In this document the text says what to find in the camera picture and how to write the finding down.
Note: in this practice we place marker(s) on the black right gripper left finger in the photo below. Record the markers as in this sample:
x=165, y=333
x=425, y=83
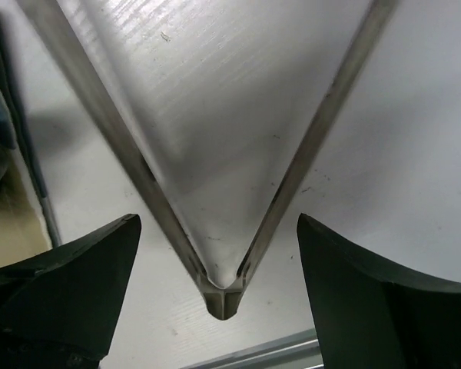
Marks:
x=60, y=308

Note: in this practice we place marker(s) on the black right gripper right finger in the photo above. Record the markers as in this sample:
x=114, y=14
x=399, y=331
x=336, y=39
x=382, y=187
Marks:
x=370, y=312

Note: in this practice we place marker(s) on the aluminium table frame rail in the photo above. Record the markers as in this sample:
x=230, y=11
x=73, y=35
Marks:
x=300, y=350

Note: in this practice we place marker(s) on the blue beige checked placemat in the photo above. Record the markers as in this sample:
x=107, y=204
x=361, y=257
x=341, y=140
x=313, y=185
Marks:
x=27, y=225

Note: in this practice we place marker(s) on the metal bread tongs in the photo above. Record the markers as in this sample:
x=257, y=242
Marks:
x=53, y=28

